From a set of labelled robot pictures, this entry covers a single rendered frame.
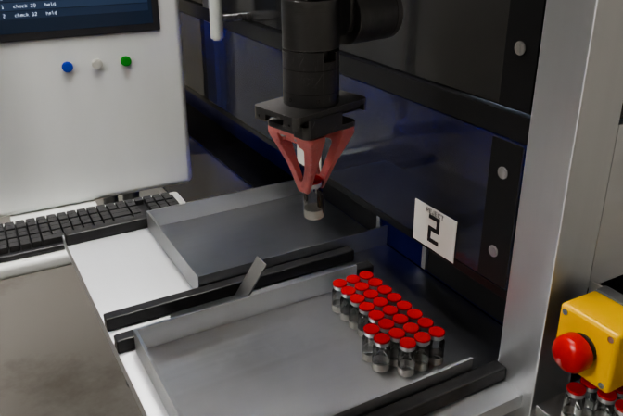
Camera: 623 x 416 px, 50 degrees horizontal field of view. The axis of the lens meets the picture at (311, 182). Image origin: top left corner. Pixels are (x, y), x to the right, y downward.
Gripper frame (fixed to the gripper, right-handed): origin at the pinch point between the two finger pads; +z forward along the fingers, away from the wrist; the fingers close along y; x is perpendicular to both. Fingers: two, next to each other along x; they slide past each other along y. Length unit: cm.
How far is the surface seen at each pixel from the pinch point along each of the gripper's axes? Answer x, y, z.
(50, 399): 125, 7, 116
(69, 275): 192, 45, 117
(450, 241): -5.4, 19.5, 12.6
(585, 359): -27.7, 11.1, 14.0
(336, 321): 5.9, 10.3, 26.2
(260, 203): 44, 28, 27
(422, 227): 0.0, 20.9, 13.1
